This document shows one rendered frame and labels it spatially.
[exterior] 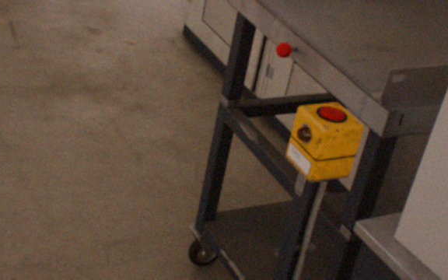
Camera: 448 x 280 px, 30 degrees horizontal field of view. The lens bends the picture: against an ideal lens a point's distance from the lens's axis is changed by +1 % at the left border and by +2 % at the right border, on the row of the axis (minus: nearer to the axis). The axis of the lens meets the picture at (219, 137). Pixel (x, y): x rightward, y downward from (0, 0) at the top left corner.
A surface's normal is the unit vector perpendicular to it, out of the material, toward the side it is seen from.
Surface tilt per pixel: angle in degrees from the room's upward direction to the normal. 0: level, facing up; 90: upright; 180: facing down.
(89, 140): 0
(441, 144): 90
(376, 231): 0
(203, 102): 0
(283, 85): 90
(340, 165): 90
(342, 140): 90
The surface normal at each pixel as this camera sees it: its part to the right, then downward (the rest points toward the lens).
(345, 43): 0.18, -0.84
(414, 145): 0.44, 0.52
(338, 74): -0.88, 0.10
